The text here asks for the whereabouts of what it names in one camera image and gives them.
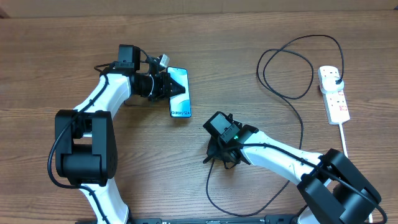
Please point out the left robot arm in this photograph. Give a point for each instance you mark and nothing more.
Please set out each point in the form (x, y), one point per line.
(84, 154)

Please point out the white power strip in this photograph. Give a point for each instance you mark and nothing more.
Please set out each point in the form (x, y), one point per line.
(335, 103)

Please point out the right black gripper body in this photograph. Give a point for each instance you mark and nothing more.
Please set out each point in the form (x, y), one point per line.
(214, 150)

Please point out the white charger plug adapter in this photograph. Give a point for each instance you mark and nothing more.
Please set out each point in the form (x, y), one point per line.
(331, 84)

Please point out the Samsung Galaxy smartphone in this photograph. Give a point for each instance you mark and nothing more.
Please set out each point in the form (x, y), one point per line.
(179, 103)

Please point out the brown cardboard backdrop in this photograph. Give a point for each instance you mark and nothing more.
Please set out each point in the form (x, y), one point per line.
(78, 8)

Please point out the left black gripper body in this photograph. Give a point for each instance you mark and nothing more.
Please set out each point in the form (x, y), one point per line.
(160, 89)

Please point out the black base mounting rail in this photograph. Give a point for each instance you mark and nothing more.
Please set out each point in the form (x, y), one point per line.
(268, 219)

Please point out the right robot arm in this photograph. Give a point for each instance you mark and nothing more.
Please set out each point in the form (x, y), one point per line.
(334, 190)

